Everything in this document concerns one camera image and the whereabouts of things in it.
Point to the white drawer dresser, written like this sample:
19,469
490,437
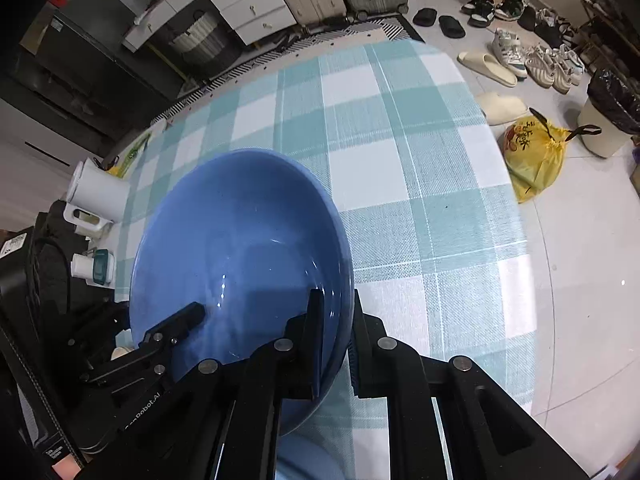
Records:
245,0

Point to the white cup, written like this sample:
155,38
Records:
82,266

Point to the green packet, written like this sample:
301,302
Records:
132,152

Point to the white wardrobe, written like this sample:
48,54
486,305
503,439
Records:
40,135

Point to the white bin black liner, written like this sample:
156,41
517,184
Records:
607,120

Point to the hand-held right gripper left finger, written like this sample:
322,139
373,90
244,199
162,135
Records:
316,350

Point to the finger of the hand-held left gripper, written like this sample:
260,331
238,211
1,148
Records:
95,325
175,325

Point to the black slipper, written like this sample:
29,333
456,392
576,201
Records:
452,26
425,16

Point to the white electric kettle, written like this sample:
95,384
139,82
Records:
97,192

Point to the person's left hand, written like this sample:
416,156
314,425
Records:
67,471

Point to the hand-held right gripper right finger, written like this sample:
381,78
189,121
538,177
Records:
370,360

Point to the grey white woven basket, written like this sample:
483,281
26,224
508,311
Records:
200,37

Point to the teal white checked tablecloth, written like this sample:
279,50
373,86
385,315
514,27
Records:
425,185

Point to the teal flat box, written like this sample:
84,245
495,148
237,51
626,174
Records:
101,266

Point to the beige slipper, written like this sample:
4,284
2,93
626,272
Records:
487,66
502,107

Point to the yellow plastic bag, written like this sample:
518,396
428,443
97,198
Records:
535,160

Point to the group of loose sneakers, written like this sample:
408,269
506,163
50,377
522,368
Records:
540,60

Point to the dark grey fridge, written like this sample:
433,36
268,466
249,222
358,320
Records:
90,40

